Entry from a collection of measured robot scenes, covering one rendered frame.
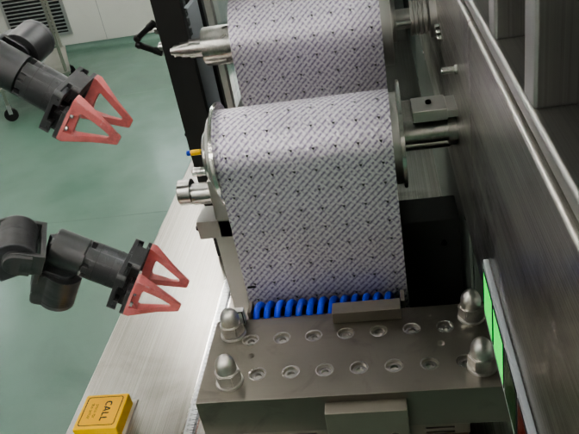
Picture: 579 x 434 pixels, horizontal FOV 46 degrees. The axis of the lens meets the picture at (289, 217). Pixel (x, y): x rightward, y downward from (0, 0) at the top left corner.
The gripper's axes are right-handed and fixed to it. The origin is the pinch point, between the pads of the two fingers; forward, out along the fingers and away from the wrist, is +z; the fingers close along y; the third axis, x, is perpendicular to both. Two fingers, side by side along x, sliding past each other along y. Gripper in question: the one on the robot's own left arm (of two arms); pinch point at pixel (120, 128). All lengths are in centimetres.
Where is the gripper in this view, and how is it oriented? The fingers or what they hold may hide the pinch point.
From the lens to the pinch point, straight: 100.2
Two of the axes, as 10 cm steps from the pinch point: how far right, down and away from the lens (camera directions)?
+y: -0.8, 5.1, -8.6
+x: 5.1, -7.2, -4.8
